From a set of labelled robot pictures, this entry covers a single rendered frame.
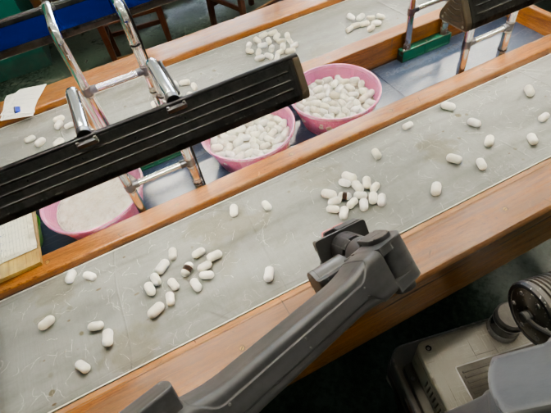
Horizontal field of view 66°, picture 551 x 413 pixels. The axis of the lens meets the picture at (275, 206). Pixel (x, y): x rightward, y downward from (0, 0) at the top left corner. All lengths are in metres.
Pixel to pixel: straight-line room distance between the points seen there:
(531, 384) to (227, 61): 1.41
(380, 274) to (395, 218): 0.43
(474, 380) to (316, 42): 1.12
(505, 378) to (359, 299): 0.33
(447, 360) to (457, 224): 0.34
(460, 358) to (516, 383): 0.92
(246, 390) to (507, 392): 0.29
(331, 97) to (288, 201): 0.42
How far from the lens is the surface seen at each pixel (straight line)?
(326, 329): 0.50
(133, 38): 1.10
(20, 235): 1.16
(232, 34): 1.62
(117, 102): 1.50
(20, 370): 1.01
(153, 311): 0.90
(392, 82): 1.46
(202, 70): 1.51
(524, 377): 0.22
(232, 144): 1.18
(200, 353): 0.83
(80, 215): 1.18
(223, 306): 0.89
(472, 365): 1.14
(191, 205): 1.03
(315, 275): 0.64
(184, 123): 0.73
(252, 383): 0.46
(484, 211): 1.00
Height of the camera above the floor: 1.51
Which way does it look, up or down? 50 degrees down
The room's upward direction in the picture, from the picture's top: 11 degrees counter-clockwise
